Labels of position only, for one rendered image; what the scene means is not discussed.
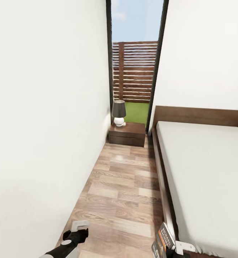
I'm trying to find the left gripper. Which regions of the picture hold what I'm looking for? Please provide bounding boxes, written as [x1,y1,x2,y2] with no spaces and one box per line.
[63,228,89,245]

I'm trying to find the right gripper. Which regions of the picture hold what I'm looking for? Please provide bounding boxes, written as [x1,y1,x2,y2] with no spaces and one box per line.
[166,248,191,258]

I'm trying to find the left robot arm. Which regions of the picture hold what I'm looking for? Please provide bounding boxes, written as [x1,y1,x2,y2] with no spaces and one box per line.
[39,220,90,258]

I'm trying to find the hardback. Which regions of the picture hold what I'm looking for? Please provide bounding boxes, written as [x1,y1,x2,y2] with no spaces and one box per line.
[151,222,176,258]

